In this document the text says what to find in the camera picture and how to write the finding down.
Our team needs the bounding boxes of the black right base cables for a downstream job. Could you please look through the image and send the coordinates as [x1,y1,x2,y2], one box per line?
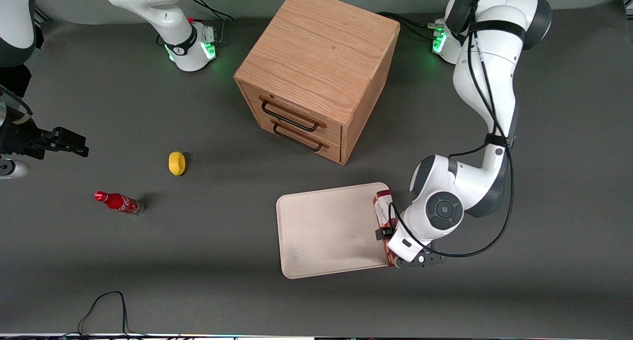
[187,0,234,46]

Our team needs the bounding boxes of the short black drawer handle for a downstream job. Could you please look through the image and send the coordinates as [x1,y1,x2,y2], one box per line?
[271,118,330,152]

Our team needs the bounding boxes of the small wooden drawer front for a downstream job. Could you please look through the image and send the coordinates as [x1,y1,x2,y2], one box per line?
[246,108,342,164]

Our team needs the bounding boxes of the black left base cables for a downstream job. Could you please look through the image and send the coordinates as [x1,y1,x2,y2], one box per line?
[377,11,448,40]

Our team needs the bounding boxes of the cream plastic tray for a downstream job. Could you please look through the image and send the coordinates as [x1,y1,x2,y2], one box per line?
[275,182,396,280]

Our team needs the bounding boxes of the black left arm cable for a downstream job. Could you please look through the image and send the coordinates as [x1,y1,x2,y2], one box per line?
[390,0,515,258]

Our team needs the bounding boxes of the red cola bottle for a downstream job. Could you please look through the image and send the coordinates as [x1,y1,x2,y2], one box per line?
[94,191,145,216]

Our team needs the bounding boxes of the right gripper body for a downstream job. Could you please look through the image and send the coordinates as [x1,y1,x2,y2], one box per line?
[0,115,46,160]

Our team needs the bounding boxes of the black loose table cable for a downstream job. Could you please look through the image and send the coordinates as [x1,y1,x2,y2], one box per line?
[78,291,149,339]

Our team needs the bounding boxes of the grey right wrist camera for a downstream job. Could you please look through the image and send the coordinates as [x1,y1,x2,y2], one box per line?
[0,159,30,179]

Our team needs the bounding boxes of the yellow lemon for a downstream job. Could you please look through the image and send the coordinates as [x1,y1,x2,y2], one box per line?
[168,151,187,176]

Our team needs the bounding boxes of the red cookie box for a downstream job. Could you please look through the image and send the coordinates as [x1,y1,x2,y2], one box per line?
[372,190,399,268]

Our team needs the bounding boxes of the large wooden drawer front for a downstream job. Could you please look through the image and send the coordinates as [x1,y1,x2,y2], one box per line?
[240,83,343,146]

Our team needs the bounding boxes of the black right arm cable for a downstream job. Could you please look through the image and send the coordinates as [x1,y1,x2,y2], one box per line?
[0,87,33,116]

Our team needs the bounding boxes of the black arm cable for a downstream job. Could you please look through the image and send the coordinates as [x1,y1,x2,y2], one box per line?
[390,0,515,258]
[0,87,33,116]

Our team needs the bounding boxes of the wooden drawer cabinet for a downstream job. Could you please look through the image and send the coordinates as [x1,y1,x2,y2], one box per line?
[233,0,401,166]

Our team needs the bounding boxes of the black base cables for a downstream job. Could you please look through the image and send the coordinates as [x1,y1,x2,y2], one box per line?
[187,0,234,46]
[377,11,448,40]

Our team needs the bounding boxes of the long black drawer handle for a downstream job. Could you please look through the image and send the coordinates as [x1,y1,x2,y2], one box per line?
[260,97,327,133]

